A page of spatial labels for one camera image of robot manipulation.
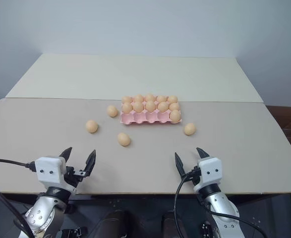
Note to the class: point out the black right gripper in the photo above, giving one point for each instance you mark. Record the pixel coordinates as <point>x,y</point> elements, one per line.
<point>194,175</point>

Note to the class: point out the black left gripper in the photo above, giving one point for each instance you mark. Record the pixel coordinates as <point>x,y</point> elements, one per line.
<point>73,174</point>

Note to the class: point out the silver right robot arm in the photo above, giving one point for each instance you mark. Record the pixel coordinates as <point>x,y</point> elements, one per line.
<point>220,205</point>

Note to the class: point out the pink egg tray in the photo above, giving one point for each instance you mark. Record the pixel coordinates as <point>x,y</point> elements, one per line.
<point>140,119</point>

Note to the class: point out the brown egg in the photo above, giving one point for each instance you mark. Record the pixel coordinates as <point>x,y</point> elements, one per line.
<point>123,139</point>
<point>138,98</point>
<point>172,99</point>
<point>91,126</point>
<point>190,129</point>
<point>112,110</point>
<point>174,106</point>
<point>150,97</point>
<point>127,107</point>
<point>150,106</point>
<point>163,106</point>
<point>175,116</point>
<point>161,99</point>
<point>138,106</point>
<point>127,99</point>

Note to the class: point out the dark rounded shape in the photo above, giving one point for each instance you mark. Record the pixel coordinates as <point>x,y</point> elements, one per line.
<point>115,224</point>
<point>172,224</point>

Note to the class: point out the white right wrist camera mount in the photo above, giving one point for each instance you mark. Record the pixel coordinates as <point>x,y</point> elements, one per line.
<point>209,171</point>

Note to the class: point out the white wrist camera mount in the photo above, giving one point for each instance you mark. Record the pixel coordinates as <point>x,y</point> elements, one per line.
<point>209,171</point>
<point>48,169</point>

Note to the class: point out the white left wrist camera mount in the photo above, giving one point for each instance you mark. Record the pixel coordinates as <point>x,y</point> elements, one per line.
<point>48,169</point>

